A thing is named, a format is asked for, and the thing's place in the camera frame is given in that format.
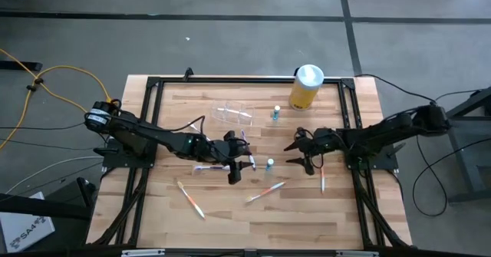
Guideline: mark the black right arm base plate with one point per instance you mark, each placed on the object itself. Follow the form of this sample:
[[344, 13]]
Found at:
[[387, 161]]

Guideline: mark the yellow canister with white lid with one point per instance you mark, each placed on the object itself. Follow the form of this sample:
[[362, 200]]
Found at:
[[305, 92]]

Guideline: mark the silver edge bracket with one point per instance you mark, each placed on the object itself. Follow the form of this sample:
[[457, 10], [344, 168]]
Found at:
[[356, 254], [142, 253]]

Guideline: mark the white pen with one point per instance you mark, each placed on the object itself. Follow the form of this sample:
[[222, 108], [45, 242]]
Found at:
[[323, 180]]

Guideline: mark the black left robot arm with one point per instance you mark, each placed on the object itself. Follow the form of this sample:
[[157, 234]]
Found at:
[[153, 132]]

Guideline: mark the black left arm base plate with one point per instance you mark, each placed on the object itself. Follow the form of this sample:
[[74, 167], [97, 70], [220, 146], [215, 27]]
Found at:
[[111, 162]]

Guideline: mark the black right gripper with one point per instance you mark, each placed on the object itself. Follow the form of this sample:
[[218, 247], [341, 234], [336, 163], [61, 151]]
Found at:
[[322, 143]]

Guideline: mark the clear plastic organizer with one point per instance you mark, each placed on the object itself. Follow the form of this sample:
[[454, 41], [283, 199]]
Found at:
[[232, 113]]

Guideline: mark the orange and white toothbrush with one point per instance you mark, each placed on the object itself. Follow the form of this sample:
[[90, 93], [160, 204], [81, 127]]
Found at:
[[266, 191], [190, 200]]

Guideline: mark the black aluminium table frame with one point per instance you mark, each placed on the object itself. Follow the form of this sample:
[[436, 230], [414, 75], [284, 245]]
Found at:
[[249, 80]]

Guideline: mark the black furniture base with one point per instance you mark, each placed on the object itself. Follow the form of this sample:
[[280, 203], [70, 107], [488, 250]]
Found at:
[[46, 207]]

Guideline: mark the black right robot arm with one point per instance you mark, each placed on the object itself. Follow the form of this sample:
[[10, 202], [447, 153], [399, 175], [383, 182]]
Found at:
[[383, 130]]

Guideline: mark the black metal stand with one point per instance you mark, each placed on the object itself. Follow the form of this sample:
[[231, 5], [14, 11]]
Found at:
[[461, 161]]

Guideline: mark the small blue mouthwash bottle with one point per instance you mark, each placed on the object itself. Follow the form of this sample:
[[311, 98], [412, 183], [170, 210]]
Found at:
[[269, 165], [276, 113]]

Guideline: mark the black floor bar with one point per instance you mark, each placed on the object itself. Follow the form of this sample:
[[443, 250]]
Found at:
[[19, 65]]

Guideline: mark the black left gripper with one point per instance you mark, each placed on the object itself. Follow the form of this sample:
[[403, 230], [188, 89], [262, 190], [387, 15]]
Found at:
[[226, 151]]

